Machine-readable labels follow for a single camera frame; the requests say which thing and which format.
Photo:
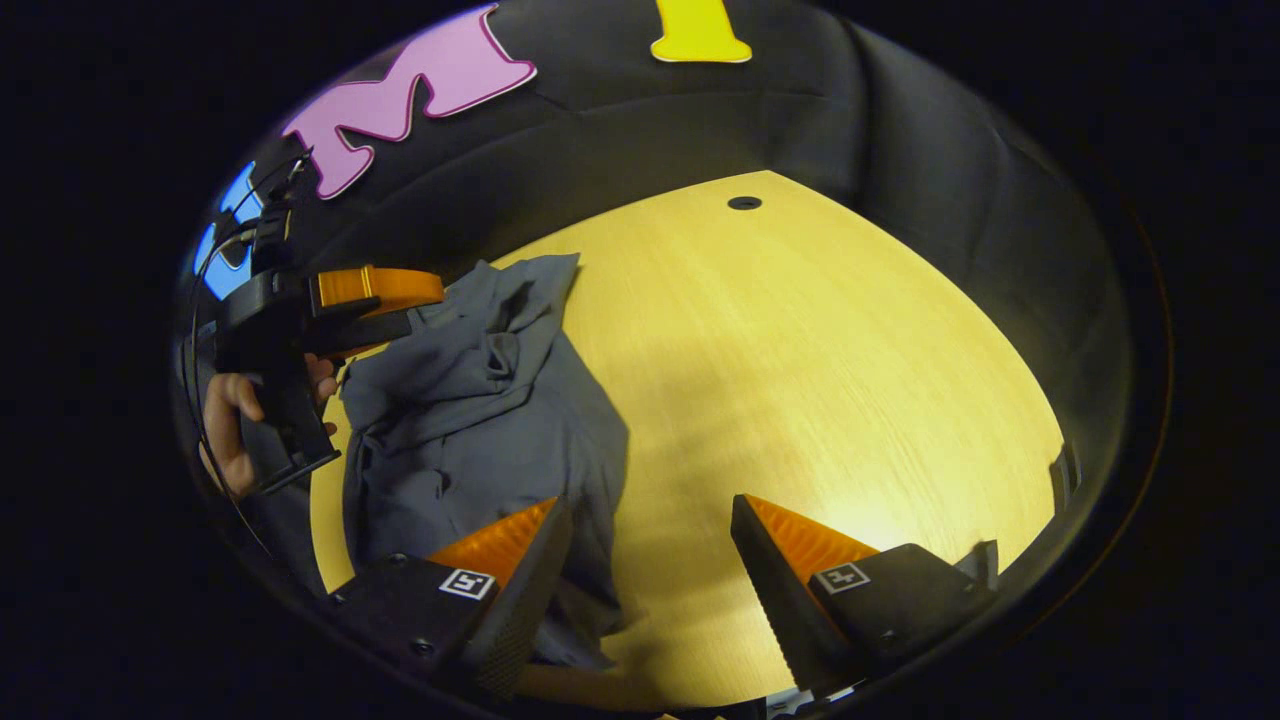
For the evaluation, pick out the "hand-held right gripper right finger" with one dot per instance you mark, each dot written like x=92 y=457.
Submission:
x=780 y=610

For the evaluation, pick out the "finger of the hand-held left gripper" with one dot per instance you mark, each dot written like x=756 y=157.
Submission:
x=380 y=290

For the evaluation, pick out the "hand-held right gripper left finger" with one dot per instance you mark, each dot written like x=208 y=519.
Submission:
x=515 y=610

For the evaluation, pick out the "grey collared shirt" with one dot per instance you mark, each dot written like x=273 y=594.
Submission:
x=480 y=420

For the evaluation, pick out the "black backdrop cloth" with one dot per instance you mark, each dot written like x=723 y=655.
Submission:
x=800 y=110

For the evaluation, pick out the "black bracket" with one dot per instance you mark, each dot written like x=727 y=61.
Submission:
x=1065 y=478
x=980 y=565

